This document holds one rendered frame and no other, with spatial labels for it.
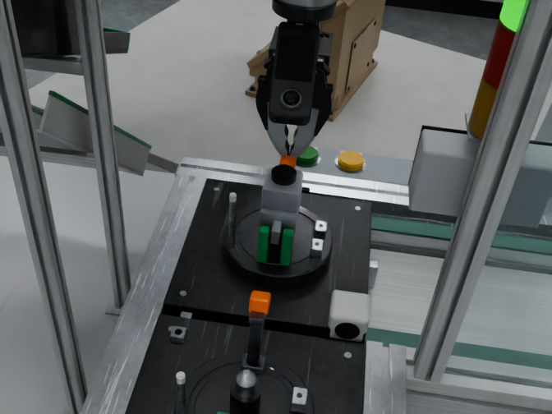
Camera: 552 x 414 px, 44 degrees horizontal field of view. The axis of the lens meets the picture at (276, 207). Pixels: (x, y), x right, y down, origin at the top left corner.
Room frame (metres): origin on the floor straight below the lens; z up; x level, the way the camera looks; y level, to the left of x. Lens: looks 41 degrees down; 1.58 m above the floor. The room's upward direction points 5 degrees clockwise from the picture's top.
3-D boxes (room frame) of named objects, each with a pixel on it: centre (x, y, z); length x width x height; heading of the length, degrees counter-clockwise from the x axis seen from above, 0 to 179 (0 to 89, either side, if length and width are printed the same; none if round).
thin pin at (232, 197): (0.61, 0.05, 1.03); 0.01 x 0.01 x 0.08
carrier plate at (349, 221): (0.64, -0.01, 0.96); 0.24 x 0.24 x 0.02; 85
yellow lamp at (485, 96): (0.51, -0.19, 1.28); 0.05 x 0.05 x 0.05
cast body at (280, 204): (0.63, -0.01, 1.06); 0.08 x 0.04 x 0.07; 175
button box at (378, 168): (0.85, -0.11, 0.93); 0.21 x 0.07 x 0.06; 85
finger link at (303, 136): (0.72, -0.03, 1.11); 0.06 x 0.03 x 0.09; 175
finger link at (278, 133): (0.73, 0.00, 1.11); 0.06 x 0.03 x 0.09; 175
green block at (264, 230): (0.60, 0.01, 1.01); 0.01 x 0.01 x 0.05; 85
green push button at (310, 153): (0.85, -0.04, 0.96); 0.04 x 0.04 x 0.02
